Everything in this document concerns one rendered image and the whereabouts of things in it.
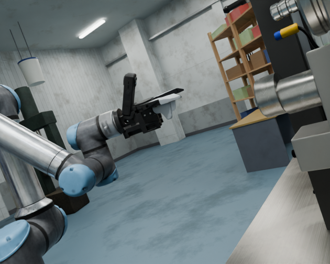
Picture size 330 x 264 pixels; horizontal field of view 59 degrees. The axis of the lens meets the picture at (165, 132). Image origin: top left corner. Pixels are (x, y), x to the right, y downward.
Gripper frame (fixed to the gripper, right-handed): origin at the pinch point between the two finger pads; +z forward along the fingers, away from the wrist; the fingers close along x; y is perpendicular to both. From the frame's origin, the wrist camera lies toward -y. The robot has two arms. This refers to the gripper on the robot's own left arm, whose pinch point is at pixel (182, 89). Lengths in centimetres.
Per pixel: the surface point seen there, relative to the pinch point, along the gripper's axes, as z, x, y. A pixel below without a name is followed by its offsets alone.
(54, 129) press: -287, -429, 24
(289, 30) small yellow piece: 16, 49, -6
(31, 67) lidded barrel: -387, -631, -128
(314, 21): 15, 57, -6
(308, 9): 14, 58, -7
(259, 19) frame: 18.5, 25.3, -8.9
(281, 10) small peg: 14, 52, -8
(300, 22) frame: 27.6, 16.3, -5.6
